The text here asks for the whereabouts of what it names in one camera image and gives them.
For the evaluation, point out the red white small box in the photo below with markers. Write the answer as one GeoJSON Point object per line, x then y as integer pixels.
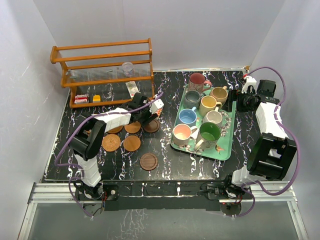
{"type": "Point", "coordinates": [81, 99]}

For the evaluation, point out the green floral tray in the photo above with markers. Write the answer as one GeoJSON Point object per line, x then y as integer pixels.
{"type": "Point", "coordinates": [222, 150]}

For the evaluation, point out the green mug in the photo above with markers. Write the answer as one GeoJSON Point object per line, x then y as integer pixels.
{"type": "Point", "coordinates": [207, 137]}

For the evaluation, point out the orange patterned card pack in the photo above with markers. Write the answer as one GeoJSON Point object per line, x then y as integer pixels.
{"type": "Point", "coordinates": [159, 112]}

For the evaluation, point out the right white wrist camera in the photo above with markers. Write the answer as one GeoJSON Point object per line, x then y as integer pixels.
{"type": "Point", "coordinates": [249, 84]}

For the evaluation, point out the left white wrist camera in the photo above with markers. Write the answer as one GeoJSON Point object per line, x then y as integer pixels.
{"type": "Point", "coordinates": [156, 105]}

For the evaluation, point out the clear plastic cup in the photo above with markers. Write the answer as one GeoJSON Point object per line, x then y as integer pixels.
{"type": "Point", "coordinates": [128, 69]}

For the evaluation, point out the maroon mug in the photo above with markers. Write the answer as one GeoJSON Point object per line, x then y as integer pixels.
{"type": "Point", "coordinates": [197, 82]}

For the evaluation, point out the tan brown mug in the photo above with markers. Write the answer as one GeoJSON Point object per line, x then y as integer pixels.
{"type": "Point", "coordinates": [220, 94]}

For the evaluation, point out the black front base frame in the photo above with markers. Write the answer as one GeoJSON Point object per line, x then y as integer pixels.
{"type": "Point", "coordinates": [162, 194]}

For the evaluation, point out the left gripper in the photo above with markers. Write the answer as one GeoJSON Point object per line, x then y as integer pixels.
{"type": "Point", "coordinates": [149, 117]}

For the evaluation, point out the blue mug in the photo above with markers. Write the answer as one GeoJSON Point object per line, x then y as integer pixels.
{"type": "Point", "coordinates": [188, 116]}

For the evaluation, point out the orange wooden coaster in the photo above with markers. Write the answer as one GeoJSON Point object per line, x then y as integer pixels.
{"type": "Point", "coordinates": [133, 128]}
{"type": "Point", "coordinates": [131, 143]}

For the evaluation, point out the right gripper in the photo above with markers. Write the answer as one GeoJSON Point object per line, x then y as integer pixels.
{"type": "Point", "coordinates": [233, 95]}

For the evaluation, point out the white beige mug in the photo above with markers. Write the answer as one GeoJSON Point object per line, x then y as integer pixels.
{"type": "Point", "coordinates": [213, 117]}

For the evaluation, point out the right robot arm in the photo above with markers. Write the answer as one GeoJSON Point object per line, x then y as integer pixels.
{"type": "Point", "coordinates": [274, 151]}

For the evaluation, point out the wooden shelf rack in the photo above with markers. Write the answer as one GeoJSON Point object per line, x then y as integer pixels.
{"type": "Point", "coordinates": [96, 69]}

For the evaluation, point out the yellow small block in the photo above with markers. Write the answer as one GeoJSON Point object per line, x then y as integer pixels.
{"type": "Point", "coordinates": [96, 98]}

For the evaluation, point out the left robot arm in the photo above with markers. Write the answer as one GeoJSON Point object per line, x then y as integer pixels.
{"type": "Point", "coordinates": [88, 137]}

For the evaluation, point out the yellow mug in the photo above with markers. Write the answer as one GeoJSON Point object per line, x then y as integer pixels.
{"type": "Point", "coordinates": [208, 103]}

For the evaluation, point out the dark walnut coaster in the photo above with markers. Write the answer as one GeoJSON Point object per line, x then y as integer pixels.
{"type": "Point", "coordinates": [148, 161]}
{"type": "Point", "coordinates": [152, 127]}

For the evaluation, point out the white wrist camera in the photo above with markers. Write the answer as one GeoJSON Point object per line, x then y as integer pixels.
{"type": "Point", "coordinates": [249, 84]}
{"type": "Point", "coordinates": [156, 105]}

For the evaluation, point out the grey mug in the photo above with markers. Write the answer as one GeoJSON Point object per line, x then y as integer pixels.
{"type": "Point", "coordinates": [192, 99]}

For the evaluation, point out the white green small box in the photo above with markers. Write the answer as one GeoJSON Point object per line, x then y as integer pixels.
{"type": "Point", "coordinates": [132, 88]}

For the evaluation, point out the pink mug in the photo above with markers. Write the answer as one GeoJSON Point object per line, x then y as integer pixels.
{"type": "Point", "coordinates": [182, 134]}

